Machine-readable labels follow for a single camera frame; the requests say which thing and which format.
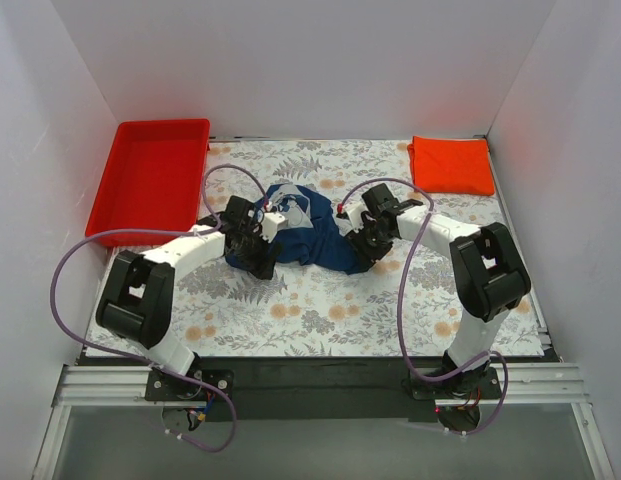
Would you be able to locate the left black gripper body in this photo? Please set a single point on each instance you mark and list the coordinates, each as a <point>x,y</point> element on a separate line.
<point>257,253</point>

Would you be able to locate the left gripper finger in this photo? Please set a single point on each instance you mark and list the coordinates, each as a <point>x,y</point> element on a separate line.
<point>274,251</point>
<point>260,265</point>

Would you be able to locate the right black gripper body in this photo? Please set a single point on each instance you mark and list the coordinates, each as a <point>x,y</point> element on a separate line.
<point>366,245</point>

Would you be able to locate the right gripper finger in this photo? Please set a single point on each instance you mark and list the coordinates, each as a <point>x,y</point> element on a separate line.
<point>368,255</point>
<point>354,238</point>

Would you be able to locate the navy blue t shirt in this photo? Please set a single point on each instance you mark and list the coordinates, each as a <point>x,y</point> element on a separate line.
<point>311,236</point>

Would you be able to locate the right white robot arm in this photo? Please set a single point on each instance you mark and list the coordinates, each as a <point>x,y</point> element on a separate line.
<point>489,273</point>

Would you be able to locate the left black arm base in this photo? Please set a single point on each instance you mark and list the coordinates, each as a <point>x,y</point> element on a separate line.
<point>163,387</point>

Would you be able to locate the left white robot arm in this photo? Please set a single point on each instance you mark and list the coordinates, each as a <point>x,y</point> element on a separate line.
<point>136,303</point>

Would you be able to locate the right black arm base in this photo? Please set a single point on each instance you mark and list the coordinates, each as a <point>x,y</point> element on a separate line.
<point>465,386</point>

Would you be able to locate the folded orange t shirt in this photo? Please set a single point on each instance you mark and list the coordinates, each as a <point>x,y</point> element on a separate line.
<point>451,166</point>

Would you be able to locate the red plastic tray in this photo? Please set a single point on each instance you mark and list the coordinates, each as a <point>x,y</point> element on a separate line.
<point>151,181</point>

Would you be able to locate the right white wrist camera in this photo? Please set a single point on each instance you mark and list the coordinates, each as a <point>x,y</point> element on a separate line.
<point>349,219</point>

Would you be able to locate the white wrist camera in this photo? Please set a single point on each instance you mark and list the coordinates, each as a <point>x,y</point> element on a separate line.
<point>349,219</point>
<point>272,221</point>

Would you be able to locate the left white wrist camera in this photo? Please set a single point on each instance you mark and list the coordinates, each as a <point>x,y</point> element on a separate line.
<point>272,221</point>

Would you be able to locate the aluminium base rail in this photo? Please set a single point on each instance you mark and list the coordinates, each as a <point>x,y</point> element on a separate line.
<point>102,386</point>

